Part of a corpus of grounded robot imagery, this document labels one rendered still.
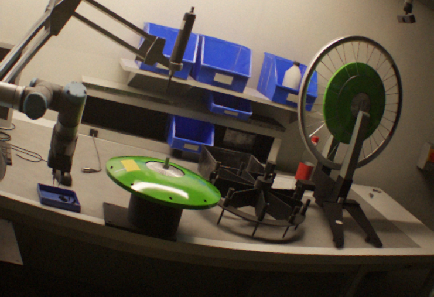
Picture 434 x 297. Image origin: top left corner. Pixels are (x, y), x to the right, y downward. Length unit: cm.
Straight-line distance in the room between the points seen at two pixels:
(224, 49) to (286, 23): 31
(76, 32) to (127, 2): 25
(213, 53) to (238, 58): 10
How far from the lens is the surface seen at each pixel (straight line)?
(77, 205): 150
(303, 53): 253
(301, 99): 190
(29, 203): 146
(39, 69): 233
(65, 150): 130
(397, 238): 215
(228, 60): 240
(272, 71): 233
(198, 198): 142
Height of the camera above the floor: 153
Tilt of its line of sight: 12 degrees down
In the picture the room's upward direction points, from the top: 17 degrees clockwise
